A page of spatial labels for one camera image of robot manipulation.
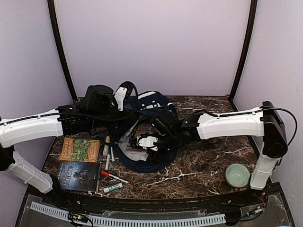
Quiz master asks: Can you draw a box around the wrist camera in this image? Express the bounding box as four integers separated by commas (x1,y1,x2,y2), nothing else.
132,135,158,151
114,81,134,112

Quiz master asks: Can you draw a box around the pale green ceramic bowl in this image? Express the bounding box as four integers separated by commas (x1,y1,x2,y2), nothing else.
225,163,250,188

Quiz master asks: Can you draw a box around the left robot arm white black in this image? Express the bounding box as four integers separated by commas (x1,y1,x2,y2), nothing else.
0,81,138,206

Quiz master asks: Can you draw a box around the white slotted cable duct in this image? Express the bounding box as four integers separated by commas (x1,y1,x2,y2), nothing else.
30,202,226,227

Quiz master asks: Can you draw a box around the pink Taming of Shrew book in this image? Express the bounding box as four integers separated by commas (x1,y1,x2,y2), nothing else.
126,123,156,152

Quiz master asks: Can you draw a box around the orange Treehouse book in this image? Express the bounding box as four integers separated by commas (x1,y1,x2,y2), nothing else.
60,137,100,163

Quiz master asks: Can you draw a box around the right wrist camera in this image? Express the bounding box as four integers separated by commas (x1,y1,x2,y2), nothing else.
132,135,158,151

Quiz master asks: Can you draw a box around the left black frame post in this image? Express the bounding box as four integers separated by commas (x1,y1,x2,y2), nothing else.
47,0,78,101

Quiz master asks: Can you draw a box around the teal capped white marker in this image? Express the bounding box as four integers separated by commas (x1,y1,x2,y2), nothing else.
110,146,116,164

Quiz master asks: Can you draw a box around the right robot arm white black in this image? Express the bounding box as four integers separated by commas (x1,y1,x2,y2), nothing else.
137,101,292,205

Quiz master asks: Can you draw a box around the yellow highlighter pen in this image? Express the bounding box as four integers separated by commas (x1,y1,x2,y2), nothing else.
102,136,111,156

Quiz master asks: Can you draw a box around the dark Wuthering Heights book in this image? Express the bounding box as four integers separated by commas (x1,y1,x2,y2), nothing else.
57,161,100,193

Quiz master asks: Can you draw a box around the green white glue stick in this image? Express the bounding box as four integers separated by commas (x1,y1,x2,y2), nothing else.
103,183,123,193

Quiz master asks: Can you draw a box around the black frame post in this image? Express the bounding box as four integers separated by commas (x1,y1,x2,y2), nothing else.
229,0,258,102
47,0,78,101

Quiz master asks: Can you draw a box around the purple capped white marker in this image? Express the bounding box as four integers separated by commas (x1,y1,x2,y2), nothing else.
105,153,111,172

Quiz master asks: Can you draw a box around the navy blue student backpack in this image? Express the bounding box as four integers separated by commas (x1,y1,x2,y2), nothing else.
108,91,178,173

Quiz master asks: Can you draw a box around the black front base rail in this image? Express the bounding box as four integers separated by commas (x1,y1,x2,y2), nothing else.
16,183,294,227

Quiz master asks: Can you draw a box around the right black frame post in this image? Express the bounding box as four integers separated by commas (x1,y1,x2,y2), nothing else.
229,0,258,102

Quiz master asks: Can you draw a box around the red capped white marker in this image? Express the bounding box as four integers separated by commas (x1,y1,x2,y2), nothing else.
101,170,131,184

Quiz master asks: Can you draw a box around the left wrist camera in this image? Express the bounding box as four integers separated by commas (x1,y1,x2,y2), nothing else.
114,81,134,112

